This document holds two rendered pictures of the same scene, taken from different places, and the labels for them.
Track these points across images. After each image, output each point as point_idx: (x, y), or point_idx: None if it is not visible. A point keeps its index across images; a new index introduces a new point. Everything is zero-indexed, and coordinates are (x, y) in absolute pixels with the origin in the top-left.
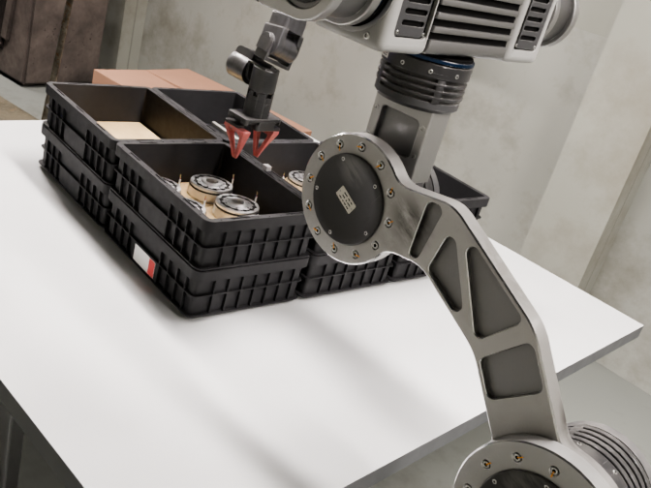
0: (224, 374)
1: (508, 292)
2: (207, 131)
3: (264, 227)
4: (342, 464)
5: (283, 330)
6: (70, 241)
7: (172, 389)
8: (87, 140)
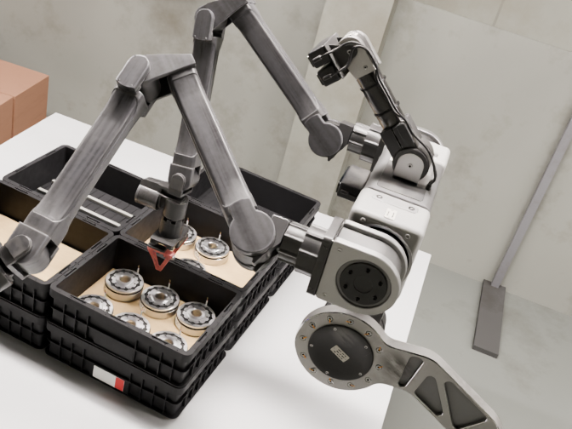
0: None
1: (477, 405)
2: (94, 225)
3: (215, 331)
4: None
5: (236, 392)
6: (27, 379)
7: None
8: None
